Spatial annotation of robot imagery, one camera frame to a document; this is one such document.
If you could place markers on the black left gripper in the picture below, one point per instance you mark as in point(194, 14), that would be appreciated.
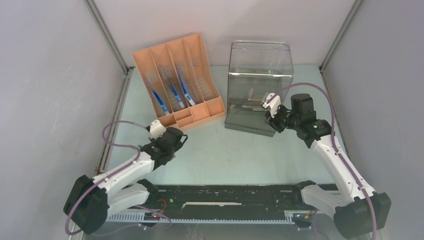
point(154, 141)

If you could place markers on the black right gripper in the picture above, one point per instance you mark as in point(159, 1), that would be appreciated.
point(273, 121)

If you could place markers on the blue folder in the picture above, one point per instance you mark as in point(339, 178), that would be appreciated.
point(160, 102)
point(185, 91)
point(175, 92)

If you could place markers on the grey transparent drawer unit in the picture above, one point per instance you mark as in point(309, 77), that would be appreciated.
point(265, 67)

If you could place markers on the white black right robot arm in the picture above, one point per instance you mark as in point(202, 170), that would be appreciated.
point(358, 209)

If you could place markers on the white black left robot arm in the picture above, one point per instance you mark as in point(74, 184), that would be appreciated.
point(92, 200)

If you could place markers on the orange plastic desk organizer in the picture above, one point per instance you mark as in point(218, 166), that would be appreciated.
point(178, 80)

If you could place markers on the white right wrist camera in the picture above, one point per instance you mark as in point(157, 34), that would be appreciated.
point(271, 103)

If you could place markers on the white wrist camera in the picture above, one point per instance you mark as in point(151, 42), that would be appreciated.
point(271, 103)
point(156, 129)

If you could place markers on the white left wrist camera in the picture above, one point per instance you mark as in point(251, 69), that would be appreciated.
point(156, 129)

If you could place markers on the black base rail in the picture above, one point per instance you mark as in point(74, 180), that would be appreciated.
point(228, 203)

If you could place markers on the aluminium frame post right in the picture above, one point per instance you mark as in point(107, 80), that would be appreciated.
point(340, 34)

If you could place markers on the aluminium frame post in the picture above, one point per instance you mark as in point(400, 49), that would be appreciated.
point(106, 33)
point(340, 34)

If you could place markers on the aluminium frame post left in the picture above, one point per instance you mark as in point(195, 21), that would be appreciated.
point(106, 33)

